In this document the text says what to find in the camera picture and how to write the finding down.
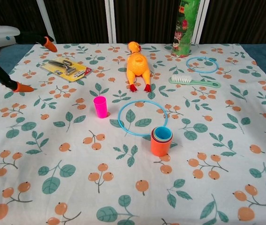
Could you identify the pink plastic cup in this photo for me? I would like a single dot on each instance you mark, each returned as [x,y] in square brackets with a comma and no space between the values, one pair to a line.
[100,107]

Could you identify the dark blue plastic cup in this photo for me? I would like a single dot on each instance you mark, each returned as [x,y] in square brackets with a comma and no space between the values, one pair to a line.
[152,136]

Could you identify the yellow plastic cup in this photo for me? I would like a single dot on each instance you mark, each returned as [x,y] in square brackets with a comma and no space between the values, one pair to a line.
[154,136]

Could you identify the orange plastic cup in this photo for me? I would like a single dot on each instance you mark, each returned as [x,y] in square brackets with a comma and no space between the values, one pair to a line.
[160,148]

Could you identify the dark white-framed partition screen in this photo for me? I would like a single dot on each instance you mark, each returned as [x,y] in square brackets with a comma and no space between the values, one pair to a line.
[76,18]

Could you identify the yellow razor blister pack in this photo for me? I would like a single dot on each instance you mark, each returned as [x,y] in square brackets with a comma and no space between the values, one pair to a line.
[76,73]

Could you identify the floral printed tablecloth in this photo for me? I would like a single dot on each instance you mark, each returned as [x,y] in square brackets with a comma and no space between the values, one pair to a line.
[76,140]

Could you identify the orange rubber chicken toy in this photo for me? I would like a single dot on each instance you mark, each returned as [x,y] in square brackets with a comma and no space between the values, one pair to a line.
[136,65]

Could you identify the green chips can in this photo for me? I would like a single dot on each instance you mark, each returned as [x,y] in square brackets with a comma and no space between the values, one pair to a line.
[184,35]

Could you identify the mint green hairbrush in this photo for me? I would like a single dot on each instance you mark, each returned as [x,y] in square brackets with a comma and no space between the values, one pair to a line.
[179,78]

